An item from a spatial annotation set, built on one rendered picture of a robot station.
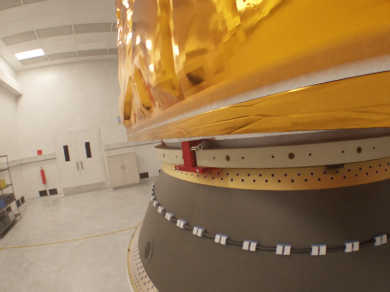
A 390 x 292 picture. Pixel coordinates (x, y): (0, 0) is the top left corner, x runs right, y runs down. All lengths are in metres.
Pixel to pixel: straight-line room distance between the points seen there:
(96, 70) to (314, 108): 8.38
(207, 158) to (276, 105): 0.32
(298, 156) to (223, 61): 0.25
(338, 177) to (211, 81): 0.35
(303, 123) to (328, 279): 0.38
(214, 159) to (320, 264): 0.37
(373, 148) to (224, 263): 0.45
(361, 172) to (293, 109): 0.33
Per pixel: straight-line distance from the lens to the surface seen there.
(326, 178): 0.48
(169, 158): 0.68
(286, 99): 0.23
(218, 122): 0.34
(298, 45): 0.23
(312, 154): 0.43
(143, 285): 0.84
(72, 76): 8.49
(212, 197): 0.55
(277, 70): 0.24
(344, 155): 0.45
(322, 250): 0.47
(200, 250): 0.57
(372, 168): 0.54
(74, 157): 7.98
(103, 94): 8.17
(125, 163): 7.43
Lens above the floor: 1.77
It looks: 4 degrees down
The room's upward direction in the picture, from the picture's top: 7 degrees counter-clockwise
